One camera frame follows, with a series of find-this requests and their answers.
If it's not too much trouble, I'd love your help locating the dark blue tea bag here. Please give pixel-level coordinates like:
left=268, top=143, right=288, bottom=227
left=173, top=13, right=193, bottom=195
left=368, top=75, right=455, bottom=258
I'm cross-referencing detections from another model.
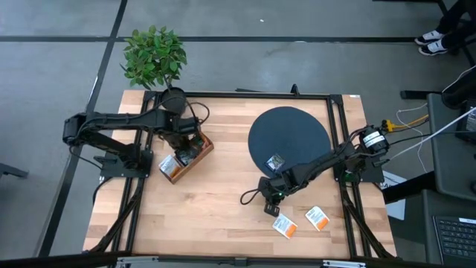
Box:
left=175, top=148, right=199, bottom=167
left=264, top=153, right=286, bottom=173

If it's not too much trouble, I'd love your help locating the brown wooden box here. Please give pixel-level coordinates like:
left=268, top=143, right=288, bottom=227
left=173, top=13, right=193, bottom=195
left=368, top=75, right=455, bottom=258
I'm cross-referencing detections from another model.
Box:
left=158, top=130, right=216, bottom=185

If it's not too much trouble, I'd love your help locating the dark blue round mat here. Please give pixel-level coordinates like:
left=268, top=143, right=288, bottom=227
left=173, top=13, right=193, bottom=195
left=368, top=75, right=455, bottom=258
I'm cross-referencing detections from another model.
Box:
left=247, top=106, right=332, bottom=179

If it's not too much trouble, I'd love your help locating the green plant in black pot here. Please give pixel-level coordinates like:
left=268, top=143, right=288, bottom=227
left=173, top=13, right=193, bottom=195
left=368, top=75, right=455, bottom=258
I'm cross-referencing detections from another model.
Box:
left=119, top=24, right=189, bottom=115

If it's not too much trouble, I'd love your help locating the white paper sheet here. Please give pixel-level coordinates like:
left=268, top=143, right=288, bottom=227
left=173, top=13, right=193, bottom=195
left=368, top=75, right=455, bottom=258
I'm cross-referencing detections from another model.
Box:
left=381, top=170, right=409, bottom=221

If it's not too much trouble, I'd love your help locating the grey desk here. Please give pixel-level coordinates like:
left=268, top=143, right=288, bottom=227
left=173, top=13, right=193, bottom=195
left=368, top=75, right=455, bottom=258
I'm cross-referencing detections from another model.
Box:
left=426, top=92, right=476, bottom=202
left=422, top=189, right=476, bottom=268

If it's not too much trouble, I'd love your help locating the black chair base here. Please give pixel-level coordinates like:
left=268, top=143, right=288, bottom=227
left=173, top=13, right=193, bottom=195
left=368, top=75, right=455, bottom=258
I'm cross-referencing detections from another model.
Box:
left=0, top=162, right=30, bottom=180

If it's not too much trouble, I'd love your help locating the black keyboard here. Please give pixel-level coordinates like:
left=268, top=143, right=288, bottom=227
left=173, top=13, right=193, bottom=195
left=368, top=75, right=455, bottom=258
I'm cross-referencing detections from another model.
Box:
left=432, top=215, right=476, bottom=267

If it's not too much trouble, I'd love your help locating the black chair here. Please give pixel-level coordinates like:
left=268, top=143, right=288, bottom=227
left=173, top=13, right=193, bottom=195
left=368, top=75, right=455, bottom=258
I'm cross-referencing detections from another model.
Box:
left=399, top=65, right=476, bottom=111

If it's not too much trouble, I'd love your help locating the person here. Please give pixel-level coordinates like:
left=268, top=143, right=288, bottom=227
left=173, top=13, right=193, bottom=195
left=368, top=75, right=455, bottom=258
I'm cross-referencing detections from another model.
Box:
left=414, top=0, right=476, bottom=57

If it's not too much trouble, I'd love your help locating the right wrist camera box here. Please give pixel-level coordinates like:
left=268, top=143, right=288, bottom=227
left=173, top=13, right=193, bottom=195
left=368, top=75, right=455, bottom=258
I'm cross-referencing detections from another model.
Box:
left=263, top=202, right=281, bottom=218

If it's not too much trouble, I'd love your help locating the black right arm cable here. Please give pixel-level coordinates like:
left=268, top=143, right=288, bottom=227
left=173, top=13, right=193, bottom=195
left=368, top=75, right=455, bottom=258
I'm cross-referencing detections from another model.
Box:
left=239, top=188, right=263, bottom=206

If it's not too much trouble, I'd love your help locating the black aluminium table frame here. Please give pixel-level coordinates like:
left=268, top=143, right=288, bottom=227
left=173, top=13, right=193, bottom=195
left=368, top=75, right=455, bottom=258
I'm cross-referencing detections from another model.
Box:
left=83, top=83, right=397, bottom=261

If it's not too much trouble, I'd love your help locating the grey metal bracket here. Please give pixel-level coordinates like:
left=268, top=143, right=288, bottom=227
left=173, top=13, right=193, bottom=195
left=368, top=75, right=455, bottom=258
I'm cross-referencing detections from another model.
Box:
left=116, top=255, right=160, bottom=268
left=321, top=259, right=366, bottom=268

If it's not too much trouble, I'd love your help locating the yellow extension cable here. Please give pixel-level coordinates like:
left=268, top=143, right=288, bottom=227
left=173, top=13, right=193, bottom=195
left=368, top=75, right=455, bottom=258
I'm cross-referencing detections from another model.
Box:
left=382, top=114, right=430, bottom=133

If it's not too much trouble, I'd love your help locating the white cable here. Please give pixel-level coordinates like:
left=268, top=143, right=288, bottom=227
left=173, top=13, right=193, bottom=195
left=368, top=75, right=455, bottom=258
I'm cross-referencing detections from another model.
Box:
left=388, top=106, right=476, bottom=162

